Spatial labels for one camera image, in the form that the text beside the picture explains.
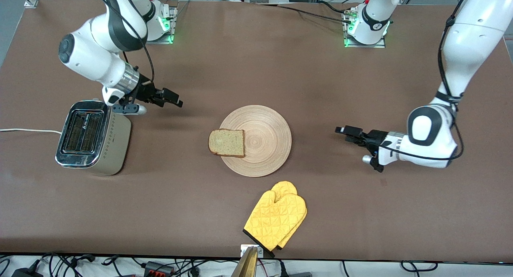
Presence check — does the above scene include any black plug with cable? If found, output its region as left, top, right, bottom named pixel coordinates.
left=277, top=261, right=313, bottom=277

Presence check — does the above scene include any small white table-edge bracket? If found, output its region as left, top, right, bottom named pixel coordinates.
left=240, top=245, right=264, bottom=258

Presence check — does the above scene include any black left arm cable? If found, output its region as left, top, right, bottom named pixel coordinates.
left=437, top=0, right=473, bottom=162

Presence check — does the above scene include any brass-coloured stand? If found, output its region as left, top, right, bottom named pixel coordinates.
left=230, top=246, right=259, bottom=277

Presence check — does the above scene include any short black table cable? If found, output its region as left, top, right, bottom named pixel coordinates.
left=318, top=1, right=347, bottom=14

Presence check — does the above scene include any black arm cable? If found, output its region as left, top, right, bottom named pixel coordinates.
left=437, top=0, right=473, bottom=162
left=100, top=0, right=156, bottom=86

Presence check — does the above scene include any brown bread slice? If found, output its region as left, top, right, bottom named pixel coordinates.
left=208, top=129, right=245, bottom=158

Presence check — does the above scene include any silver two-slot toaster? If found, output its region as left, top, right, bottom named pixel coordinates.
left=55, top=100, right=132, bottom=176

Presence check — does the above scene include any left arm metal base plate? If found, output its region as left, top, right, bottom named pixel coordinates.
left=343, top=8, right=387, bottom=49

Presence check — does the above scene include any black looped floor cable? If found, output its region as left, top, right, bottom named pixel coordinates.
left=401, top=261, right=438, bottom=273

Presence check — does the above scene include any black adapter with orange clips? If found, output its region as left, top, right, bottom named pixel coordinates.
left=143, top=261, right=176, bottom=276

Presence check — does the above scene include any white toaster power cord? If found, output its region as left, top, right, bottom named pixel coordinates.
left=0, top=128, right=63, bottom=135

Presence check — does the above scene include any black power adapter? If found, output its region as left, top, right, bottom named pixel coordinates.
left=11, top=268, right=44, bottom=277

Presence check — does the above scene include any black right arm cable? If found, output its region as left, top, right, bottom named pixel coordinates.
left=100, top=0, right=156, bottom=86

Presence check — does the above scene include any long black table cable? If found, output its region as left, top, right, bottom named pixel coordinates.
left=256, top=4, right=353, bottom=25

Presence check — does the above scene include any yellow quilted oven mitt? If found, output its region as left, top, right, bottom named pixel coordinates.
left=243, top=190, right=307, bottom=258
left=271, top=181, right=308, bottom=250

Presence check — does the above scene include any round wooden plate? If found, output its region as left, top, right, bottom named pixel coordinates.
left=219, top=105, right=293, bottom=178

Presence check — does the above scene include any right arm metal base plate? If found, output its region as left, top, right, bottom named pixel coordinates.
left=146, top=4, right=178, bottom=45

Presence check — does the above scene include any black floor cable bundle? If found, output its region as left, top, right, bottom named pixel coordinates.
left=38, top=252, right=97, bottom=277

